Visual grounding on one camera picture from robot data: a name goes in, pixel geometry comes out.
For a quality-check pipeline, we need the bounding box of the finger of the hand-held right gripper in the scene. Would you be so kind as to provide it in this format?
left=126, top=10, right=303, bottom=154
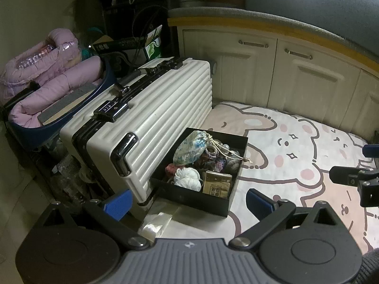
left=329, top=166, right=379, bottom=186
left=362, top=144, right=379, bottom=158

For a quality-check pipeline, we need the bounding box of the long black carton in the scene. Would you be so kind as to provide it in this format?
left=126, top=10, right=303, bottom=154
left=91, top=37, right=149, bottom=57

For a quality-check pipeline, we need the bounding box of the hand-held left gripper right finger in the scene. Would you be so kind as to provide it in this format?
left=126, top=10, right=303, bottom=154
left=229, top=188, right=345, bottom=249

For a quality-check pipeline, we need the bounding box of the floral drawstring pouch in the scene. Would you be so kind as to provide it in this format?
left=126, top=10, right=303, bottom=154
left=173, top=130, right=214, bottom=166

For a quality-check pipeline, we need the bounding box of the white ribbed suitcase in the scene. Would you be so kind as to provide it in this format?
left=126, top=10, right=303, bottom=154
left=59, top=56, right=214, bottom=205

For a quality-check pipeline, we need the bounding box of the black cardboard box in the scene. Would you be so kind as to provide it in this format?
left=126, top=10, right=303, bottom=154
left=149, top=127, right=249, bottom=217

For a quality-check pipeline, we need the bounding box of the white yarn ball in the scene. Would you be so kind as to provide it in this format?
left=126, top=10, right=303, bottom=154
left=173, top=167, right=203, bottom=192

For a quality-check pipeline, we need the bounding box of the brown paper packet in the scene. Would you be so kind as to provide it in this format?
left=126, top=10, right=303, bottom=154
left=202, top=170, right=233, bottom=200

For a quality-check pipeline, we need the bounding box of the printed bear blanket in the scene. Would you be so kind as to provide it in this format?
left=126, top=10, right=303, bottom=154
left=142, top=102, right=379, bottom=255

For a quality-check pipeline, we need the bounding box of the dark knit sleeve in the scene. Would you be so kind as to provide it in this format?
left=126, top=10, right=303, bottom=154
left=352, top=250, right=379, bottom=284

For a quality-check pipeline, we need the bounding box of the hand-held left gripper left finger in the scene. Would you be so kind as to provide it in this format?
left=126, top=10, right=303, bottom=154
left=40, top=189, right=151, bottom=250

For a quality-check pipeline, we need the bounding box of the metal cabinet handle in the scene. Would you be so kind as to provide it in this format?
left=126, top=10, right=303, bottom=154
left=284, top=48, right=314, bottom=59
left=238, top=40, right=270, bottom=48

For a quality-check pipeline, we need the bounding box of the clear plastic bottle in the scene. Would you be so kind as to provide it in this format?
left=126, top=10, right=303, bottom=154
left=50, top=153, right=90, bottom=205

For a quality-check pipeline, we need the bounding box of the clear plastic bag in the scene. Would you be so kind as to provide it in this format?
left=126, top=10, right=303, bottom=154
left=139, top=204, right=182, bottom=241

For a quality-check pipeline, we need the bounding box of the bead bracelet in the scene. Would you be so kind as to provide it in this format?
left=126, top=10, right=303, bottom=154
left=205, top=144, right=238, bottom=161

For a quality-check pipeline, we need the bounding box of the black shelf unit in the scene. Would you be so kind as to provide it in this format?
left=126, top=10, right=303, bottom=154
left=99, top=0, right=179, bottom=78

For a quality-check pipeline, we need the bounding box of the pink puffer jacket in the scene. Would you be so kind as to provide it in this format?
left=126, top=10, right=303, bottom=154
left=0, top=28, right=105, bottom=124

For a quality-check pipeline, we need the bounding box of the white round container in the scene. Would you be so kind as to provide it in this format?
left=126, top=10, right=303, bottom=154
left=179, top=0, right=208, bottom=8

